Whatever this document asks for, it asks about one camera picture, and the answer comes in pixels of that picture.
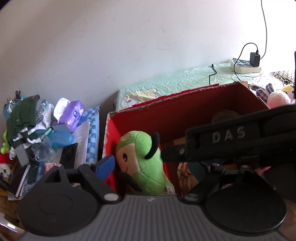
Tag blue checkered cloth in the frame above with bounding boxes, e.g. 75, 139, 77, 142
78, 106, 101, 164

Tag purple tissue pack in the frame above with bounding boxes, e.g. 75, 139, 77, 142
53, 98, 84, 133

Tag green striped garment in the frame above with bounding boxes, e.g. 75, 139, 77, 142
6, 94, 54, 149

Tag green plush toy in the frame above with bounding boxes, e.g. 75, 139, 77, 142
115, 131, 175, 195

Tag clear plastic bottle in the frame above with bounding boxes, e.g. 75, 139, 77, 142
32, 135, 57, 163

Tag blue glasses case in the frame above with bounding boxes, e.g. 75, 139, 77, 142
48, 131, 74, 147

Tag red cardboard box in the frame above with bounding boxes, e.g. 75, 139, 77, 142
102, 81, 271, 197

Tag yellow tiger plush toy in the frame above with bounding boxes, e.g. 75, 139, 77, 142
282, 84, 295, 104

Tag black power adapter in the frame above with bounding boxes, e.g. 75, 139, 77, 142
249, 51, 260, 67

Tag black charger cable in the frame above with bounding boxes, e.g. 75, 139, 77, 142
209, 43, 262, 85

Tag pastel cartoon bed sheet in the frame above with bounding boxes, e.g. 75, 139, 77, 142
115, 62, 283, 110

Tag white paper sheets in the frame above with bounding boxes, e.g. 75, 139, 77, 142
54, 121, 90, 168

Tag pink-white plush rabbit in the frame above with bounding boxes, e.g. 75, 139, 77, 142
250, 83, 291, 108

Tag grey power strip cord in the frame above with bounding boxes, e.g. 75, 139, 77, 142
259, 0, 268, 61

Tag black phone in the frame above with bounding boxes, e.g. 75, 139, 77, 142
60, 143, 78, 169

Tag white power strip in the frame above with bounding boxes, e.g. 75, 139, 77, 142
230, 59, 261, 74

